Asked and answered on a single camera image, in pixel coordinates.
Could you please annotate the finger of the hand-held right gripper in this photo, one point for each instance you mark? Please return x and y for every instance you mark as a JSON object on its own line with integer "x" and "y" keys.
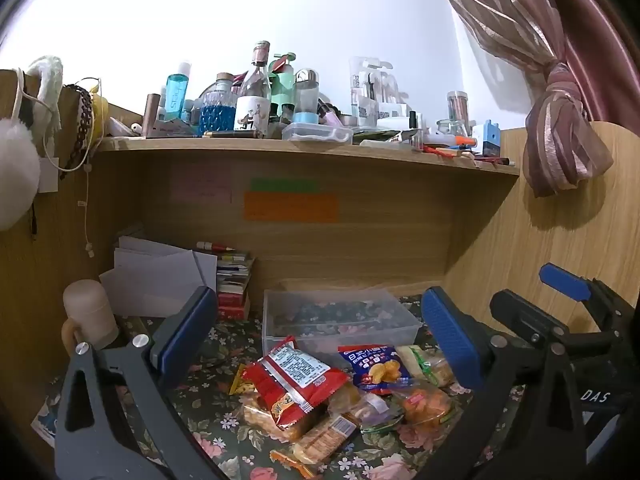
{"x": 525, "y": 312}
{"x": 565, "y": 281}

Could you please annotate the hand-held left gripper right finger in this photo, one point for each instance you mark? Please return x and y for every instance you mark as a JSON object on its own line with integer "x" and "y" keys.
{"x": 450, "y": 340}

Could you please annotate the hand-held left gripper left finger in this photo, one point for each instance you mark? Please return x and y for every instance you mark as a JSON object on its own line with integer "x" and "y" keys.
{"x": 186, "y": 330}

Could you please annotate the green white snack packet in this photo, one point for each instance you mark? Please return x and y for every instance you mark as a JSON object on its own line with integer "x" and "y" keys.
{"x": 427, "y": 365}

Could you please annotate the orange snack packet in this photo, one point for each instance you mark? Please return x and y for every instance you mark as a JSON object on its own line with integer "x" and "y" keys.
{"x": 425, "y": 402}

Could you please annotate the blue chips packet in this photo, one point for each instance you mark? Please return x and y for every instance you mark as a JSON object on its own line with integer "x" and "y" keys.
{"x": 380, "y": 367}

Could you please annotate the yellow snack packet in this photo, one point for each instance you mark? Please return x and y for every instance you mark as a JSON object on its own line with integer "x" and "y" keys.
{"x": 242, "y": 382}

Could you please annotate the clear green-edged pastry packet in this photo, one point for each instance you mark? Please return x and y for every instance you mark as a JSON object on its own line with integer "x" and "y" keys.
{"x": 372, "y": 410}

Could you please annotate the clear plastic container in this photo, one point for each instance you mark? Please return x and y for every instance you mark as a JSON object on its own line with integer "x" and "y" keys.
{"x": 345, "y": 320}

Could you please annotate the clear biscuit packet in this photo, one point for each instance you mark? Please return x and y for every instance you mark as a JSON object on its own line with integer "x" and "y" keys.
{"x": 260, "y": 417}

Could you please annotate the red snack packet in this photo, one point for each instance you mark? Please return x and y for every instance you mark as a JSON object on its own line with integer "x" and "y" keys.
{"x": 295, "y": 375}

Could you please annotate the orange-edged biscuit packet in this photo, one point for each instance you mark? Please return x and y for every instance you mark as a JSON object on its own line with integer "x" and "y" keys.
{"x": 320, "y": 437}

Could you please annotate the stack of books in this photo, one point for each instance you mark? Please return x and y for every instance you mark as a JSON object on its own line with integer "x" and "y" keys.
{"x": 232, "y": 300}

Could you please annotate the stack of white papers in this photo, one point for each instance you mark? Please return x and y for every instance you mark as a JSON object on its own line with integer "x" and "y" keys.
{"x": 150, "y": 280}

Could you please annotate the floral tablecloth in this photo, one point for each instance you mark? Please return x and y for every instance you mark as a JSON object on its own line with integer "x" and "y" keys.
{"x": 210, "y": 410}

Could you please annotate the red white pen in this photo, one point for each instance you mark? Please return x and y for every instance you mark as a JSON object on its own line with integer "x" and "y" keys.
{"x": 215, "y": 247}

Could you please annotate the beige cup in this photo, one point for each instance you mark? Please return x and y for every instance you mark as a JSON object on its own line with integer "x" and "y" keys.
{"x": 90, "y": 310}

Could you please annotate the wooden desk hutch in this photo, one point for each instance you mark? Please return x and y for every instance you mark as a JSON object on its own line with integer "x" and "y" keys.
{"x": 400, "y": 240}

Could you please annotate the pink sticky note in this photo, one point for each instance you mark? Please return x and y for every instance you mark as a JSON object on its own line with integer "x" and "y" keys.
{"x": 200, "y": 187}

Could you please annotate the pink striped curtain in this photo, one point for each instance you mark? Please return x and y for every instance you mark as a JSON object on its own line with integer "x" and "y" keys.
{"x": 565, "y": 125}

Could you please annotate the blue pencil sharpener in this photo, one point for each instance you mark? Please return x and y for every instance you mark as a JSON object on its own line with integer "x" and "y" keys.
{"x": 492, "y": 140}

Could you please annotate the orange sticky note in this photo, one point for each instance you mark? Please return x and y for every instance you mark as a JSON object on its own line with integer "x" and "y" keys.
{"x": 290, "y": 207}

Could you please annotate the printed card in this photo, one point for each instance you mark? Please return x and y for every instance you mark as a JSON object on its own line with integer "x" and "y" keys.
{"x": 46, "y": 417}

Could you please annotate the green sticky note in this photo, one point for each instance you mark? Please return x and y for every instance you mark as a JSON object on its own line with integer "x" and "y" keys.
{"x": 282, "y": 185}

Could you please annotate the small glass jar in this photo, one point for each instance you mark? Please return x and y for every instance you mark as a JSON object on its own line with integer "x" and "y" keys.
{"x": 450, "y": 129}

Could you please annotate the clear jar of sticks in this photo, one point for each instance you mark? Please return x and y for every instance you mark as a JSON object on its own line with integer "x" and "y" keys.
{"x": 456, "y": 110}

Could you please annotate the rose gold tube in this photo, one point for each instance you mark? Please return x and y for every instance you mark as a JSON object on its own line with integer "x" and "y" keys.
{"x": 151, "y": 115}

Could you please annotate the faceted blue glass bottle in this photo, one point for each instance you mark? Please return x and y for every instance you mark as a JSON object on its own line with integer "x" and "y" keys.
{"x": 217, "y": 110}

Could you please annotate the white box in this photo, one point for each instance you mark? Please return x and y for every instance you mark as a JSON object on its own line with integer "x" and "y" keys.
{"x": 395, "y": 124}

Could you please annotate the white fluffy pompom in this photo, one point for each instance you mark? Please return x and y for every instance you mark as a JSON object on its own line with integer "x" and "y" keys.
{"x": 15, "y": 175}

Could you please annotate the yellow toy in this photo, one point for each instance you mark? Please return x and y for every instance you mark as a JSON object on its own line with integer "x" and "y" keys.
{"x": 100, "y": 112}

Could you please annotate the tall blue liquid bottle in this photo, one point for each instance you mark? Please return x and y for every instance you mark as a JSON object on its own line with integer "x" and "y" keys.
{"x": 177, "y": 95}

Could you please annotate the clear lidded plastic box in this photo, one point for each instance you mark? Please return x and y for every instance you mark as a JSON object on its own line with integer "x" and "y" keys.
{"x": 317, "y": 132}

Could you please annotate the clear bottle white label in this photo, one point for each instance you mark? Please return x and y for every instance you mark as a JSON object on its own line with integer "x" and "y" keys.
{"x": 254, "y": 100}

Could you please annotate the clear acrylic organizer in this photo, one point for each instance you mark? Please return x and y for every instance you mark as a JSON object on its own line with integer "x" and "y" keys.
{"x": 370, "y": 95}

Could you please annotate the green pump bottle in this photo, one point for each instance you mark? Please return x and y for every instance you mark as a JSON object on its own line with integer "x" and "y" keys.
{"x": 284, "y": 90}

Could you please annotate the clear bottle silver cap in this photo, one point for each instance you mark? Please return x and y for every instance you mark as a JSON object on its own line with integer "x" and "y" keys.
{"x": 306, "y": 97}

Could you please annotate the white plush headband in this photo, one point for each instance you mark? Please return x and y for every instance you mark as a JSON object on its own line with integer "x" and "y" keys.
{"x": 47, "y": 85}

